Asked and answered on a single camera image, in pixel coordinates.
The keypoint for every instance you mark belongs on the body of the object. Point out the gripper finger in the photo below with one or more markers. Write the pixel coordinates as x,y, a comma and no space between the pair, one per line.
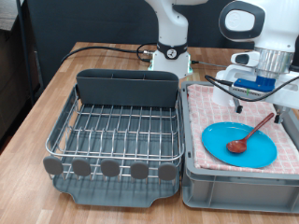
278,117
238,107

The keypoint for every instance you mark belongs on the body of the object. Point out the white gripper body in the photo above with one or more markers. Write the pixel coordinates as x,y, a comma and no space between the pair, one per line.
289,93

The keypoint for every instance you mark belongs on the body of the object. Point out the red-brown wooden spoon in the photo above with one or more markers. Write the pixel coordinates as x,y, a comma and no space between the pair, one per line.
238,145

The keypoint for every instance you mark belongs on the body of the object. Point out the blue plastic plate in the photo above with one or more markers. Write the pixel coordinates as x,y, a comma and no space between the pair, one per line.
258,152

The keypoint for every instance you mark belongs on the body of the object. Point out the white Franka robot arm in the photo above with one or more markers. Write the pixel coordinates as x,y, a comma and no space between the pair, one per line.
280,28

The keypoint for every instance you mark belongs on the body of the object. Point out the metal dish drying rack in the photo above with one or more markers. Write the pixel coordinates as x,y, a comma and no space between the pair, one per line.
118,194

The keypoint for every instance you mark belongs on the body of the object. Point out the pink checkered towel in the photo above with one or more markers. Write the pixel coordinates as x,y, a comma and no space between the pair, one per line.
197,105

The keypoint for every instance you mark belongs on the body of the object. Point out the grey plastic crate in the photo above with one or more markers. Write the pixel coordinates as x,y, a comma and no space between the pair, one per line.
236,193

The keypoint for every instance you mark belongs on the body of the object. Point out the dark grey cutlery holder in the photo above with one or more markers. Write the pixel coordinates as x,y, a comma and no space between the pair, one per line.
124,90

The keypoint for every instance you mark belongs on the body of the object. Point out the black metal pole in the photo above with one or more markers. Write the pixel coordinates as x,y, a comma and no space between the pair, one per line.
25,46

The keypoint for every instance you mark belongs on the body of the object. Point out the dark cabinet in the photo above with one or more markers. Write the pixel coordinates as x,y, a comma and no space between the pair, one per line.
9,77

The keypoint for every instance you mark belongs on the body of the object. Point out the wrist camera on blue mount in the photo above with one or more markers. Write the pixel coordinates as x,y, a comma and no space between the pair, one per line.
253,84

